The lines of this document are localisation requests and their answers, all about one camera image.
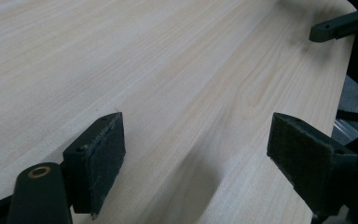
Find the black metal bar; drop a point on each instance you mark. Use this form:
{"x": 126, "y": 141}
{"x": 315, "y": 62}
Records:
{"x": 357, "y": 116}

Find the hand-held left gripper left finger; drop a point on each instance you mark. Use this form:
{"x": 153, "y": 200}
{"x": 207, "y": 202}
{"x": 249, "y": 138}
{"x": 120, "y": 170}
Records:
{"x": 101, "y": 161}

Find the silver metal stand rail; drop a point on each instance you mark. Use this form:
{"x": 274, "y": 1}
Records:
{"x": 345, "y": 132}

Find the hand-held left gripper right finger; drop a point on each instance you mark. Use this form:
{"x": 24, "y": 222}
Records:
{"x": 304, "y": 155}

